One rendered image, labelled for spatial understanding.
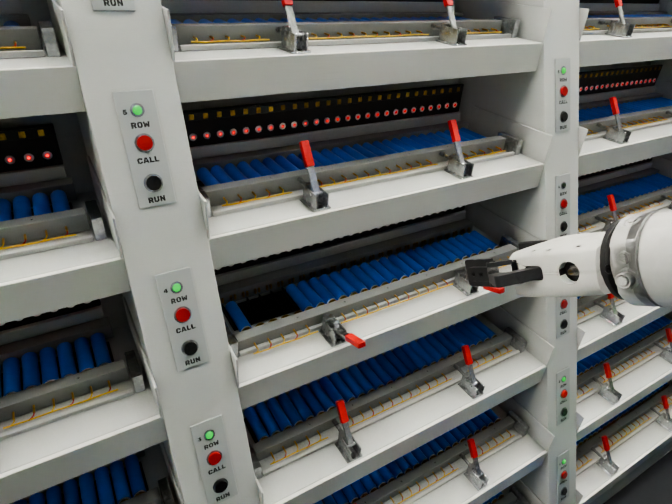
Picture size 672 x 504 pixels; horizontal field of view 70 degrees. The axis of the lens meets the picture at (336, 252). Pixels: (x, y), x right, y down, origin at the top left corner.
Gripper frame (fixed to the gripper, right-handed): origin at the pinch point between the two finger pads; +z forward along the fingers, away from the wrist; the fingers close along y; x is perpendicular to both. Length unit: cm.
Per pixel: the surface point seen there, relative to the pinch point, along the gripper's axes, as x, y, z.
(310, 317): -3.7, -16.7, 22.6
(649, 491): -78, 70, 33
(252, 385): -9.2, -28.2, 19.4
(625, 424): -61, 70, 37
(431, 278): -4.0, 6.7, 22.7
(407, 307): -7.1, -0.1, 21.7
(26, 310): 8, -50, 17
